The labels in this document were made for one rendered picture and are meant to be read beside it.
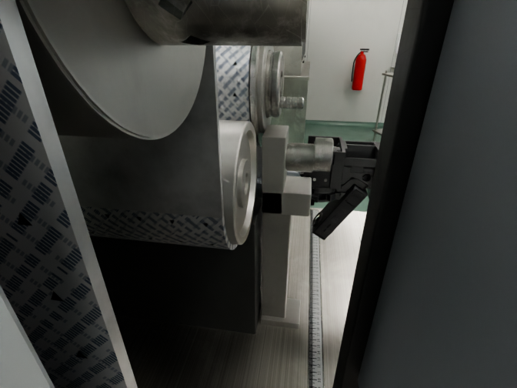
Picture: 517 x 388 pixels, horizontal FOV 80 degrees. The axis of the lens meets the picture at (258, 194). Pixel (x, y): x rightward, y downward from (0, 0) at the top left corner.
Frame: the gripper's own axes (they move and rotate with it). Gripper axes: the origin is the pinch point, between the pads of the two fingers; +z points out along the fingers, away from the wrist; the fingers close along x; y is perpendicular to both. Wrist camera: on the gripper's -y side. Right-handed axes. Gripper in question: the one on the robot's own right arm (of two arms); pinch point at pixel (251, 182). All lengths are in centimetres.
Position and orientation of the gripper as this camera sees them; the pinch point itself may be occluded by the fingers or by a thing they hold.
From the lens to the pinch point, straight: 50.4
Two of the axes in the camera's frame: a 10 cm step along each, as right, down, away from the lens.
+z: -9.9, -0.7, 1.4
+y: 0.0, -8.8, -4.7
